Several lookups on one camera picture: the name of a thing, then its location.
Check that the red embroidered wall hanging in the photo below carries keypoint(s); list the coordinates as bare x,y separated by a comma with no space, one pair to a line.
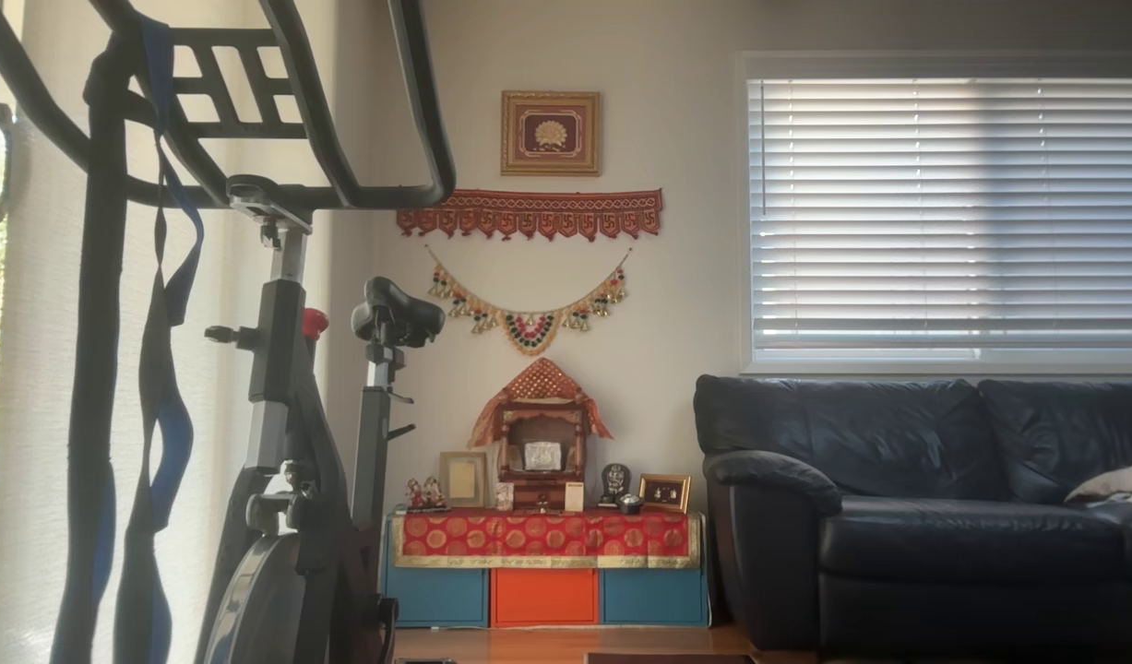
529,207

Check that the silver idol plaque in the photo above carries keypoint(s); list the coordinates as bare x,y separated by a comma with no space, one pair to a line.
542,456

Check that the blue black resistance band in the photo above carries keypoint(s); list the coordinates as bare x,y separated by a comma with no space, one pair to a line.
164,433

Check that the dark idol statue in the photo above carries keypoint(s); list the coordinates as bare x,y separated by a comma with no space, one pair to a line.
615,481

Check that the red idol figurines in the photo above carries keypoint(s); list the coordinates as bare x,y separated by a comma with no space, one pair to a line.
426,495

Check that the black leather sofa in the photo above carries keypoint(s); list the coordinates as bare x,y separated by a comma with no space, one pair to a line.
898,443

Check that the small deity picture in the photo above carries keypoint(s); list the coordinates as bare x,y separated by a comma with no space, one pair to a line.
504,496

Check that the small gold photo frame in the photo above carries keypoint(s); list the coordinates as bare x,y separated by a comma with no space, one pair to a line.
665,493

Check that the white window blinds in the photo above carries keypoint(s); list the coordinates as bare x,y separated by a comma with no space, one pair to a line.
944,212

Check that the red gold table cloth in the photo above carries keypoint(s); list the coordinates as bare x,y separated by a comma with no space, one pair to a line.
547,535

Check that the wooden shrine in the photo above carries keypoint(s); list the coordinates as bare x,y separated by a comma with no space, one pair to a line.
540,417

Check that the gold framed picture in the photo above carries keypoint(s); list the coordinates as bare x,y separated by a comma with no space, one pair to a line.
551,134

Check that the white cushion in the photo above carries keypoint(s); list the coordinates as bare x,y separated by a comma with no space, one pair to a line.
1124,481

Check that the red gold canopy cloth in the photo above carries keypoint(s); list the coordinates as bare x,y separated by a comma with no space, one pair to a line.
541,378

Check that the white curtain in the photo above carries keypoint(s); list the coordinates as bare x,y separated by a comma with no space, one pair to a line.
40,369

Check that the pale photo frame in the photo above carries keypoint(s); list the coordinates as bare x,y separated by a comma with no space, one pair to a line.
462,480

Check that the white card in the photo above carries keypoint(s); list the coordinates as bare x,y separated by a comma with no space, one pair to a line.
575,497

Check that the black exercise bike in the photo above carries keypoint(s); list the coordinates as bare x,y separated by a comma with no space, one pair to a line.
275,350

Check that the beaded garland wall hanging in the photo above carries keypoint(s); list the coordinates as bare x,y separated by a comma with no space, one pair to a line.
529,332

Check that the small black bowl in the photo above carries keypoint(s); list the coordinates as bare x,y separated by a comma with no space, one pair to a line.
630,504

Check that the blue orange cabinet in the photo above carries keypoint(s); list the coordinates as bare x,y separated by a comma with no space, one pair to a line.
544,598

